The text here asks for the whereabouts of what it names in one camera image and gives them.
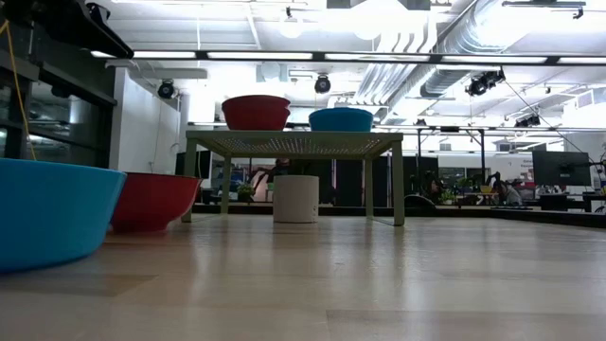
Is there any black ceiling spotlight cluster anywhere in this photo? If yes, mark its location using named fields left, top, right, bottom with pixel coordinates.
left=465, top=68, right=507, bottom=99

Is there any red bowl floral inside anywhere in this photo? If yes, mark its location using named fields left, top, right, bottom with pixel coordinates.
left=221, top=94, right=292, bottom=111
left=222, top=107, right=291, bottom=132
left=110, top=171, right=204, bottom=233

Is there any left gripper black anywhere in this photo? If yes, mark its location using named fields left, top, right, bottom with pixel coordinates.
left=0, top=0, right=134, bottom=61

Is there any black desk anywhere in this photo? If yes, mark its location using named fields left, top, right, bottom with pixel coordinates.
left=539, top=191, right=606, bottom=214

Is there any white cylindrical plant pot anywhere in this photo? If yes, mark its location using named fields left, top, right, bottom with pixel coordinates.
left=272, top=174, right=321, bottom=224

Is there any person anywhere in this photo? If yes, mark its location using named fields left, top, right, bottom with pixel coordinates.
left=494, top=179, right=525, bottom=207

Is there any green perforated metal rack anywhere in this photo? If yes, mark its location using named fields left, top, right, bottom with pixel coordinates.
left=181, top=130, right=406, bottom=227

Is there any thin yellow cable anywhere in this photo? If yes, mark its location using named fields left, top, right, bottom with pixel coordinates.
left=0, top=18, right=38, bottom=161

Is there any black metal stand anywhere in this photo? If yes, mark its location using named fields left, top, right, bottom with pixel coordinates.
left=415, top=125, right=488, bottom=157

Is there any black aluminium table frame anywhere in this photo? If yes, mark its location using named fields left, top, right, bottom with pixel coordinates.
left=191, top=202, right=606, bottom=229

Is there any blue plastic mini bowl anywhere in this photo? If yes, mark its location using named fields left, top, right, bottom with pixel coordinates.
left=0, top=157, right=128, bottom=275
left=308, top=106, right=375, bottom=133

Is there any black computer monitor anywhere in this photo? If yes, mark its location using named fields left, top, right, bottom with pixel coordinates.
left=174, top=150, right=212, bottom=184
left=531, top=150, right=593, bottom=188

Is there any overhead LED light bar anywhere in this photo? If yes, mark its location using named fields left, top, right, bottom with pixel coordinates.
left=89, top=48, right=606, bottom=66

